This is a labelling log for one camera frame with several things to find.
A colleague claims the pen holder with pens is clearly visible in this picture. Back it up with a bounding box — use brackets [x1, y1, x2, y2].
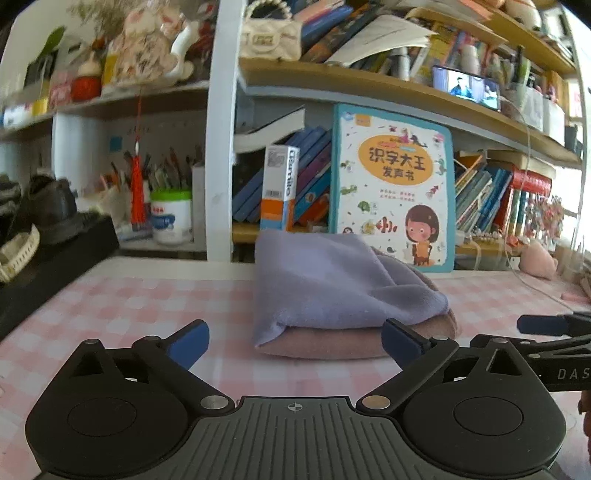
[99, 147, 206, 204]

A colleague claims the red round ornament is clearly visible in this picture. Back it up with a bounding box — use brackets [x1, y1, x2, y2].
[71, 58, 102, 102]

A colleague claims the floral ceramic teapot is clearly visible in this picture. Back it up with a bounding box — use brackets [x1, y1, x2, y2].
[111, 4, 197, 86]

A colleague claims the thick red book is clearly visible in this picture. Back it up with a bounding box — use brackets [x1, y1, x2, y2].
[508, 168, 553, 234]

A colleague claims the white and orange carton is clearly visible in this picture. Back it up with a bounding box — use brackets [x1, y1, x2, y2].
[260, 144, 301, 232]

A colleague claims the red tassel ornament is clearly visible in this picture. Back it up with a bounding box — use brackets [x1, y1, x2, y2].
[129, 90, 149, 227]

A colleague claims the black box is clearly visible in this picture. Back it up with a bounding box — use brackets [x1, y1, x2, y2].
[0, 215, 120, 340]

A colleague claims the row of blue books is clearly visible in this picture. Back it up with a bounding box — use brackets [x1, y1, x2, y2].
[232, 127, 333, 227]

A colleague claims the pink plush toy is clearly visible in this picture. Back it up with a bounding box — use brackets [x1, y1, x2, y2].
[519, 240, 559, 278]

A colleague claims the row of thin children's books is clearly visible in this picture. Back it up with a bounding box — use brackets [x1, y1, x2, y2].
[455, 154, 513, 234]

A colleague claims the pink checkered tablecloth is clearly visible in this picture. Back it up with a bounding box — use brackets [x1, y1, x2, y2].
[0, 256, 591, 480]

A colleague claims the smartphone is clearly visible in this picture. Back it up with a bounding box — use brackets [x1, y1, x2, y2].
[431, 65, 502, 112]

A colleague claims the black leather shoe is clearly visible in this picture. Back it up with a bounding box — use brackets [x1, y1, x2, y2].
[23, 173, 100, 245]
[0, 173, 24, 232]

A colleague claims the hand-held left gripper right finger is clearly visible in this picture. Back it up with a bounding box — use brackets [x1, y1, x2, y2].
[355, 318, 529, 415]

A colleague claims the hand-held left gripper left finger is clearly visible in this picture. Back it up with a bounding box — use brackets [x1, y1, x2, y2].
[69, 318, 236, 415]

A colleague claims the messy pile of books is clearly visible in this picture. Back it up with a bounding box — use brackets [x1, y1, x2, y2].
[295, 0, 499, 79]

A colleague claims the beige watch strap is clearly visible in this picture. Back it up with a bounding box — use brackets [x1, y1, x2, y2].
[0, 225, 41, 283]

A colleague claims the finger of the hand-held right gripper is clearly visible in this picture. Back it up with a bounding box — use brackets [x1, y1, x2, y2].
[517, 312, 591, 336]

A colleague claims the teal children's picture book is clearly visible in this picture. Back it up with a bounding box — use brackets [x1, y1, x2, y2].
[329, 104, 457, 273]

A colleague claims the white jar with green lid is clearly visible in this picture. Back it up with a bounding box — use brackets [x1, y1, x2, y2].
[150, 188, 194, 245]

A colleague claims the white handbag with pearl handle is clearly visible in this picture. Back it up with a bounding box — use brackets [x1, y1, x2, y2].
[240, 0, 303, 61]

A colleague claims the colourful paper flower decoration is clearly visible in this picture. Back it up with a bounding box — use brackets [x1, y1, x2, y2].
[524, 194, 566, 245]

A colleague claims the white bookshelf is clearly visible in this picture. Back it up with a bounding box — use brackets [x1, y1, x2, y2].
[0, 0, 591, 273]

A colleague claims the purple towel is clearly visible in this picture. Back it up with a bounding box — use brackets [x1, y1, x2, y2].
[253, 229, 458, 361]

